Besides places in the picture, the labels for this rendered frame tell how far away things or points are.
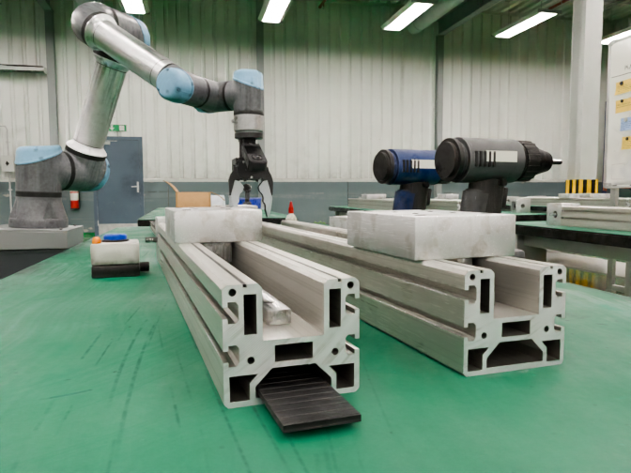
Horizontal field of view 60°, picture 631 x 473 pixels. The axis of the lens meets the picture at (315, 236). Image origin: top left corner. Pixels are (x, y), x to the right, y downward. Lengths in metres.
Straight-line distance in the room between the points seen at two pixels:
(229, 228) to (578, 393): 0.43
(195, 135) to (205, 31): 2.21
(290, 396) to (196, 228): 0.35
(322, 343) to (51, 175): 1.35
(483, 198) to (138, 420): 0.53
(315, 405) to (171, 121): 11.86
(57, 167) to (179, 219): 1.03
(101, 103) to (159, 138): 10.44
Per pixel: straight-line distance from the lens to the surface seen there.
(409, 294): 0.52
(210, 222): 0.69
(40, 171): 1.66
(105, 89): 1.71
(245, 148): 1.34
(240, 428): 0.36
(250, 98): 1.37
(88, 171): 1.74
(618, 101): 4.28
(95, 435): 0.38
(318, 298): 0.40
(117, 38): 1.49
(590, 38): 9.19
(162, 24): 12.58
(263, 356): 0.39
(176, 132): 12.14
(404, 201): 0.92
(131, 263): 1.01
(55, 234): 1.60
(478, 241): 0.53
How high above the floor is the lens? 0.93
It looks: 5 degrees down
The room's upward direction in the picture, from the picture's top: straight up
